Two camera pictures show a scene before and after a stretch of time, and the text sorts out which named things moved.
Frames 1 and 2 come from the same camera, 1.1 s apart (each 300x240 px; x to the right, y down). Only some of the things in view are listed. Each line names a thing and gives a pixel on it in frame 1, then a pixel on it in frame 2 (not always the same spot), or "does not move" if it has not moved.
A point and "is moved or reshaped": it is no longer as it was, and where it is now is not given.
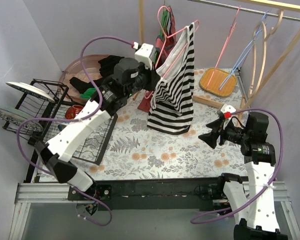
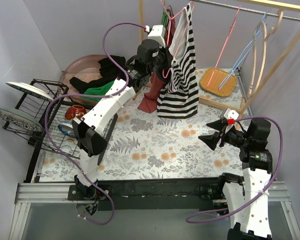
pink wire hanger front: (165, 38) -> (165, 77)
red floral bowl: (72, 111) does not move
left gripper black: (148, 76) -> (163, 58)
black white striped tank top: (172, 105) is moved or reshaped
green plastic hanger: (165, 14) does not move
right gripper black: (221, 133) does not move
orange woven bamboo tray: (217, 81) does not move
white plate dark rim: (31, 89) does not move
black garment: (107, 66) does not move
